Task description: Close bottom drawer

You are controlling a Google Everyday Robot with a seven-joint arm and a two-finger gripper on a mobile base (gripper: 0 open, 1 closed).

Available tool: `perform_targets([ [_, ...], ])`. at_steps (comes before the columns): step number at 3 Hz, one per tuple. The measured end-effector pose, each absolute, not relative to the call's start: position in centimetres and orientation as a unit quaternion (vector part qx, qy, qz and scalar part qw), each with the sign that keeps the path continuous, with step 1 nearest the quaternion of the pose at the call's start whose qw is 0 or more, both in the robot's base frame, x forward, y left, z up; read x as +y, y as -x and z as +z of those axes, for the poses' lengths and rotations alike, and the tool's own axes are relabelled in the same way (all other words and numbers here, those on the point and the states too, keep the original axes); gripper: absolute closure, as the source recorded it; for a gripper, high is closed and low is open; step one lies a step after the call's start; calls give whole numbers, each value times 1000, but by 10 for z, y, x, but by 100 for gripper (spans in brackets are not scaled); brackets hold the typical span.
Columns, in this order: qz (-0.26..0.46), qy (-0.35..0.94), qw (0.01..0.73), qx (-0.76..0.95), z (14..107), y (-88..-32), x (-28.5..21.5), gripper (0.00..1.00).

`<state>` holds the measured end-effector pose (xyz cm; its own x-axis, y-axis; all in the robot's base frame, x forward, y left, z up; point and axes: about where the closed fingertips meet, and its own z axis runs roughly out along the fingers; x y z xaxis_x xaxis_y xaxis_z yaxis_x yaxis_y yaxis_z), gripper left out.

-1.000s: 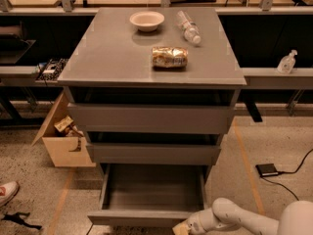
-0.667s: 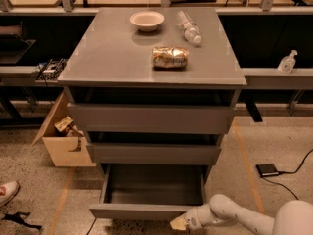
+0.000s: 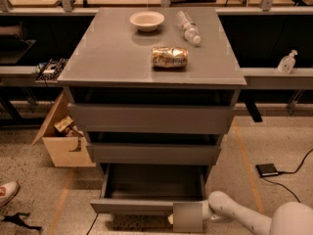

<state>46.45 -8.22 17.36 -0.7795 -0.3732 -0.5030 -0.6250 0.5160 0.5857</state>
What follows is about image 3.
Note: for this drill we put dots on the white sneaker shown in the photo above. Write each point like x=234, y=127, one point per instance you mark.
x=8, y=192

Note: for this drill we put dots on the black foot pedal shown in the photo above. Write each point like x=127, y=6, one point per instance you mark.
x=266, y=170

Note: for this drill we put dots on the black object on floor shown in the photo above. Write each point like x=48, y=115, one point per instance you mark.
x=17, y=219

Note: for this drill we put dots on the clear plastic water bottle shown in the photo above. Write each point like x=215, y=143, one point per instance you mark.
x=188, y=28

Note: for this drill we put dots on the cardboard box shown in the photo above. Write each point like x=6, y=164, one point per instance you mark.
x=64, y=150

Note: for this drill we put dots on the crushed gold snack bag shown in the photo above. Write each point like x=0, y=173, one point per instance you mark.
x=169, y=57

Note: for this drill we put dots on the snack bag in box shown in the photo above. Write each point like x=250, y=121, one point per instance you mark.
x=63, y=123

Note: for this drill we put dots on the white paper bowl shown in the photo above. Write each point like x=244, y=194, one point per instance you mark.
x=147, y=21

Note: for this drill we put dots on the grey middle drawer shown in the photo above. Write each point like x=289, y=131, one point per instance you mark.
x=153, y=148

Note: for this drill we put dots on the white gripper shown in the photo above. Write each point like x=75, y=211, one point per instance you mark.
x=206, y=210

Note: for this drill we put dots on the grey bottom drawer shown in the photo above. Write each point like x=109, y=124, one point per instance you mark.
x=148, y=189

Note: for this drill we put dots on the grey top drawer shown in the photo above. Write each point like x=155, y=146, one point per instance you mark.
x=152, y=119

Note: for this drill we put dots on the grey drawer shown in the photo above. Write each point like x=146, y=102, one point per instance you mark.
x=148, y=189
x=153, y=148
x=152, y=119

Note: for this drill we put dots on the grey drawer cabinet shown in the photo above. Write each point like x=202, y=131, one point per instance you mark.
x=112, y=64

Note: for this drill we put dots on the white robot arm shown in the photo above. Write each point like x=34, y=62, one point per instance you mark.
x=289, y=219

